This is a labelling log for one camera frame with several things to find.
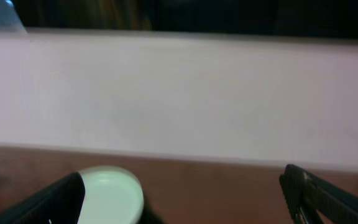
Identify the round black tray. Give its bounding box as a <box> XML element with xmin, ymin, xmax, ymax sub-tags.
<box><xmin>137</xmin><ymin>196</ymin><xmax>165</xmax><ymax>224</ymax></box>

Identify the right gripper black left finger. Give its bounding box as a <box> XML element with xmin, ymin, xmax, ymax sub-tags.
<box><xmin>0</xmin><ymin>172</ymin><xmax>85</xmax><ymax>224</ymax></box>

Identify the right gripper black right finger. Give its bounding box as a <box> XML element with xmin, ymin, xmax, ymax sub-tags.
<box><xmin>279</xmin><ymin>164</ymin><xmax>358</xmax><ymax>224</ymax></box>

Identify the green plate, near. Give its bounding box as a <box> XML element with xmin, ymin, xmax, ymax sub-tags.
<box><xmin>78</xmin><ymin>166</ymin><xmax>144</xmax><ymax>224</ymax></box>

